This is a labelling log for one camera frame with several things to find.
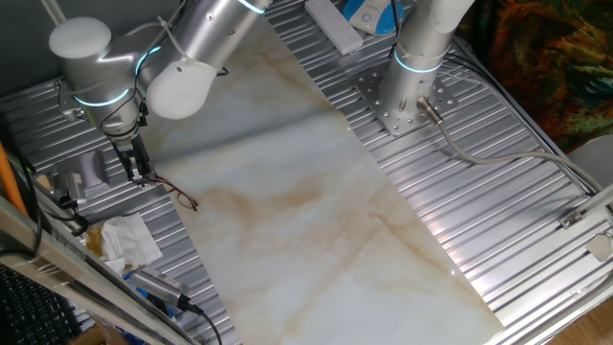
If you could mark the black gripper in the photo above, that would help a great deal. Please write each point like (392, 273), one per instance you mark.
(136, 158)

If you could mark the brown frame glasses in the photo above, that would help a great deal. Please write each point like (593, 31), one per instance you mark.
(184, 197)

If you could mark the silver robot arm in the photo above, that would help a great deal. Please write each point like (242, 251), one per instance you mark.
(206, 29)

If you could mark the square steel plate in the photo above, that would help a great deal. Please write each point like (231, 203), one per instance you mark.
(91, 167)

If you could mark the white tissue sheet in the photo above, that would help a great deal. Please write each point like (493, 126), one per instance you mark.
(129, 239)

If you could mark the yellow plastic bag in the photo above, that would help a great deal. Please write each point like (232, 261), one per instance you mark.
(93, 242)

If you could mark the crumpled white tissue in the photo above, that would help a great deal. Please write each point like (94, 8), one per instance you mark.
(115, 267)

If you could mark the small aluminium mounting plate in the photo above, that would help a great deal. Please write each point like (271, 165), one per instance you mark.
(72, 115)

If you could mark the grey vented box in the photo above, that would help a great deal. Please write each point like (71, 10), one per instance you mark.
(160, 285)

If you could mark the orange pole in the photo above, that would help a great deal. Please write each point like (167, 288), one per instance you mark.
(10, 182)

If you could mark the brown cardboard box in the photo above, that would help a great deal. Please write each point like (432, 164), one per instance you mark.
(96, 335)

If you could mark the marble pattern table mat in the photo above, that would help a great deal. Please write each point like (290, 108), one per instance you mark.
(311, 215)

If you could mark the black keyboard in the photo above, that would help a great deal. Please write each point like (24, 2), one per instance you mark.
(33, 311)

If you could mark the white slanted rod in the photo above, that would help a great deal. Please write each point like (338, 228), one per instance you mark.
(52, 12)

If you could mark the white power strip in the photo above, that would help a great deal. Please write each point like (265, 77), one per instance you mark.
(335, 26)

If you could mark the blue and white device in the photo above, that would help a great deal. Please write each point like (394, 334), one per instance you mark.
(369, 16)

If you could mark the colourful patterned cloth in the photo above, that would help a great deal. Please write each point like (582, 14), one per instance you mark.
(551, 62)

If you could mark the white rounded object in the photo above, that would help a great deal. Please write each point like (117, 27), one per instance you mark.
(594, 160)

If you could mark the short aluminium profile bar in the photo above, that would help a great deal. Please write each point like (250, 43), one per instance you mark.
(596, 201)

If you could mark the small metal tag plate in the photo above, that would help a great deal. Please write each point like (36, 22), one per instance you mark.
(601, 246)

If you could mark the aluminium frame bar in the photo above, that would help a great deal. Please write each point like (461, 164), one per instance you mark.
(72, 282)

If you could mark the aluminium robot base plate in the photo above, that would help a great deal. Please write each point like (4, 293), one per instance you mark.
(369, 91)

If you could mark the small metal corner bracket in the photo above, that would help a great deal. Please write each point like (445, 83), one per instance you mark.
(571, 219)

